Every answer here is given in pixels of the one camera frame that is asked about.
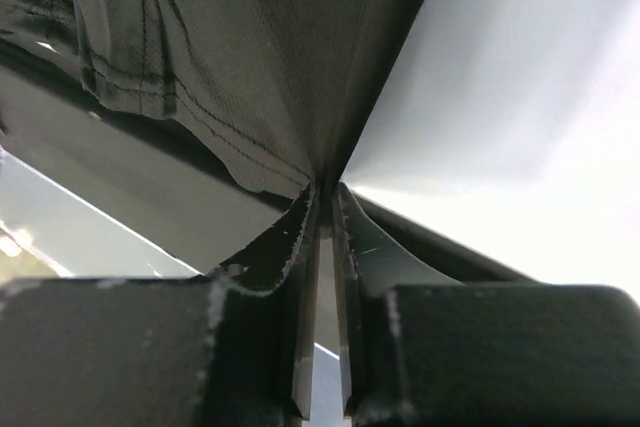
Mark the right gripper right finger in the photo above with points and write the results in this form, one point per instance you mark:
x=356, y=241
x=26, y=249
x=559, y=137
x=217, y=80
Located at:
x=418, y=348

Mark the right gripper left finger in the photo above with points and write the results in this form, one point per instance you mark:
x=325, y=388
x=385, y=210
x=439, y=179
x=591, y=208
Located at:
x=233, y=347

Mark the black t shirt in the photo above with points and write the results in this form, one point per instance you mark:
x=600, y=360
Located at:
x=278, y=90

